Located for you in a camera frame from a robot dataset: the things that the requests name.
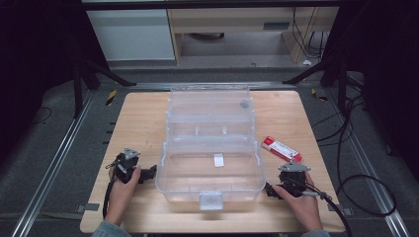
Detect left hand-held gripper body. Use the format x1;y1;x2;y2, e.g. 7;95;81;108
113;147;142;185

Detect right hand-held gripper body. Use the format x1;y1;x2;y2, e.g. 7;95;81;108
278;161;312;198

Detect red and white carton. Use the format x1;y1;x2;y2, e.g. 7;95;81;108
261;135;303;164

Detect clear plastic storage box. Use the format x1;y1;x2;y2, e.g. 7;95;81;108
154;84;268;212

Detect person's left hand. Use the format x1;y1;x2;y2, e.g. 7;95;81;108
104;166;142;227

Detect person's right hand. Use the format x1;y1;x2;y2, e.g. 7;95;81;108
273;172;324;233

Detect yellow and black tape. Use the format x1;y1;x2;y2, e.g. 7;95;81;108
310;87;330;103
105;89;119;107

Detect black metal stand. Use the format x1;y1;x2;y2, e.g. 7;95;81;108
72;56;138;120
282;54;366;117

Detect white cabinet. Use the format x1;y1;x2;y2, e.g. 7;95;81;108
85;8;177;62

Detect dark curtain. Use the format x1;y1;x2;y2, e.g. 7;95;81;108
320;0;419;181
0;0;111;166

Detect light wooden desk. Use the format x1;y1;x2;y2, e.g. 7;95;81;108
166;6;340;64

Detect left hand-held gripper cable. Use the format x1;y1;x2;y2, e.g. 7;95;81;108
102;159;124;220

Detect hand-held gripper cable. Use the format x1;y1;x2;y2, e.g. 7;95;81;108
102;159;124;220
300;184;354;237

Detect black looped floor cable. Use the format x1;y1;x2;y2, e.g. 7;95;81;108
310;94;398;218

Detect right hand-held gripper cable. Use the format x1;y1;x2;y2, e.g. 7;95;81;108
300;184;354;237

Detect grey metal table bracket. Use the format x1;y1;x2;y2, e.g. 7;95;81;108
327;202;355;217
75;202;101;214

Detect thin black floor cable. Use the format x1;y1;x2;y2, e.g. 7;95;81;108
31;106;53;125

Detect black cables under desk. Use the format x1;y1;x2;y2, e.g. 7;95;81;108
291;7;331;60

